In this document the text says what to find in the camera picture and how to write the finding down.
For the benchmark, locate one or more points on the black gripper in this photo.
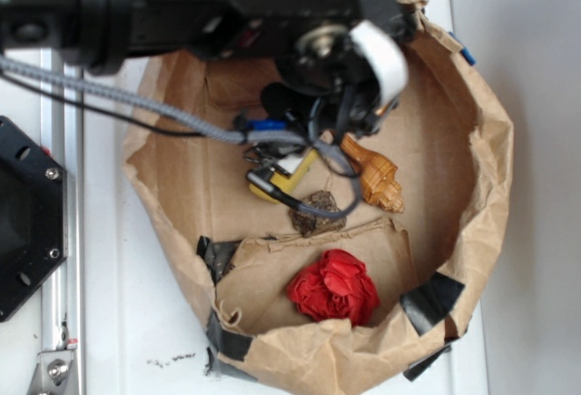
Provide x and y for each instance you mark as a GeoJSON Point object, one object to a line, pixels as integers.
{"type": "Point", "coordinates": [346, 52]}

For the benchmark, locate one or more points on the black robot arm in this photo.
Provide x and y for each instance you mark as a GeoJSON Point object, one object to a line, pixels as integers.
{"type": "Point", "coordinates": [92, 34]}

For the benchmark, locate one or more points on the yellow sponge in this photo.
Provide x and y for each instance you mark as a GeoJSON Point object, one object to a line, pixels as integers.
{"type": "Point", "coordinates": [286, 172]}

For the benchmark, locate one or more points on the orange conch seashell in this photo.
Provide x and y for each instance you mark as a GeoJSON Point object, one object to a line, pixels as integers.
{"type": "Point", "coordinates": [377, 176]}

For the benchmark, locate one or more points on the brown paper bag tray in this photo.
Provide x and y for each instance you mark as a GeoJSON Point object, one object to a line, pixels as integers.
{"type": "Point", "coordinates": [234, 254]}

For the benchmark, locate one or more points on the red crumpled paper flower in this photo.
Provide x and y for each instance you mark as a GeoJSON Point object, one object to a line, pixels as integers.
{"type": "Point", "coordinates": [337, 286]}

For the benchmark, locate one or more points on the white cooler lid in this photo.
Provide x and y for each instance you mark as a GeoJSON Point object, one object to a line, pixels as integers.
{"type": "Point", "coordinates": [115, 293]}

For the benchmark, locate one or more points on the aluminium rail with bracket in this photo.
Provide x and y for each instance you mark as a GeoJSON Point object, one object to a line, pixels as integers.
{"type": "Point", "coordinates": [60, 362]}

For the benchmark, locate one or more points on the black octagonal mount plate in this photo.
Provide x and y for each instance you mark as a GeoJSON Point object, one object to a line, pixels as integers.
{"type": "Point", "coordinates": [32, 217]}

